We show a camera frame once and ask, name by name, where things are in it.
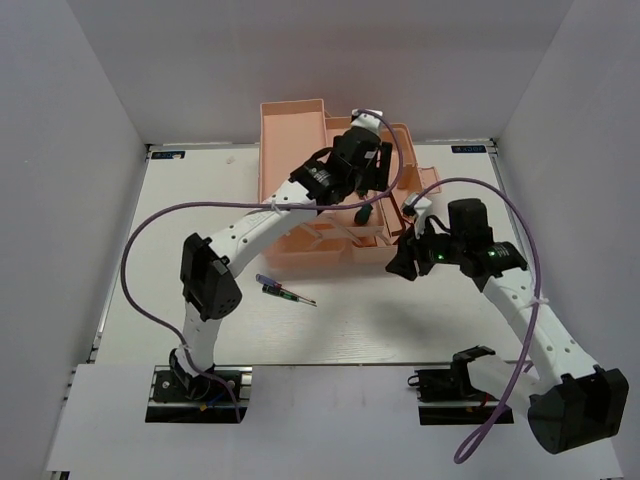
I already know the stubby green screwdriver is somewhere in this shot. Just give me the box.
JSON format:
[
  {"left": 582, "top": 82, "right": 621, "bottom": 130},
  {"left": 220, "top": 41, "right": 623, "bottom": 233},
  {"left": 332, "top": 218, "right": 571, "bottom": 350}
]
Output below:
[{"left": 354, "top": 204, "right": 373, "bottom": 226}]

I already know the pink plastic toolbox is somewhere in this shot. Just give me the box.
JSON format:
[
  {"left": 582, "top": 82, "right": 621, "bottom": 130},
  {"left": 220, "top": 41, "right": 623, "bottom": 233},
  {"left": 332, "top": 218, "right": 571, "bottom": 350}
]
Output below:
[{"left": 258, "top": 98, "right": 442, "bottom": 269}]

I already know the black green precision screwdriver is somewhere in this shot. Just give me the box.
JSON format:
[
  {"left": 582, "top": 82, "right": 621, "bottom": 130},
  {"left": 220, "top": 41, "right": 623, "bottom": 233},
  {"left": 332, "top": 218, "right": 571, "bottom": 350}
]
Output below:
[{"left": 262, "top": 285, "right": 317, "bottom": 307}]

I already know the blue red handled screwdriver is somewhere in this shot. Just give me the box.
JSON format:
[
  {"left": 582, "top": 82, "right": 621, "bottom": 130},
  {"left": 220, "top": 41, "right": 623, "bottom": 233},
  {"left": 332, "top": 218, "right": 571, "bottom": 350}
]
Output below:
[{"left": 255, "top": 274, "right": 282, "bottom": 289}]

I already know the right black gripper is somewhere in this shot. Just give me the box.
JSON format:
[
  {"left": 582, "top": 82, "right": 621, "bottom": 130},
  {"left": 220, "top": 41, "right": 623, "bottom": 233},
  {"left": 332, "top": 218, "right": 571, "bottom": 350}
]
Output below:
[{"left": 385, "top": 217, "right": 465, "bottom": 281}]

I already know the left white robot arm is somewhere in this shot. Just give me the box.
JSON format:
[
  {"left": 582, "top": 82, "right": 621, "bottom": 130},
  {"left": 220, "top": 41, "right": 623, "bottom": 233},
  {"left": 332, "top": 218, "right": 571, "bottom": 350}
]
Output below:
[{"left": 169, "top": 110, "right": 392, "bottom": 399}]

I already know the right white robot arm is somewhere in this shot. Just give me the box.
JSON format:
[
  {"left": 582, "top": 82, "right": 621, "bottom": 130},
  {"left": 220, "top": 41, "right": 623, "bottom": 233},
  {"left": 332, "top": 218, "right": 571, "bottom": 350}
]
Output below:
[{"left": 386, "top": 194, "right": 629, "bottom": 454}]

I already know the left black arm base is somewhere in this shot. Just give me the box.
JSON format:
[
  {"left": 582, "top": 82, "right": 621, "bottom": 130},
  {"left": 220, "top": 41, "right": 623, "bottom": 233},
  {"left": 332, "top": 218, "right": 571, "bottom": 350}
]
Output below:
[{"left": 145, "top": 366, "right": 252, "bottom": 424}]

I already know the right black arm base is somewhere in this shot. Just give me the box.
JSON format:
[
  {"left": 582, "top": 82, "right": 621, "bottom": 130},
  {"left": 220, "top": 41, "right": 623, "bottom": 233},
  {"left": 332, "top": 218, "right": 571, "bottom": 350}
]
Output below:
[{"left": 407, "top": 368, "right": 498, "bottom": 426}]

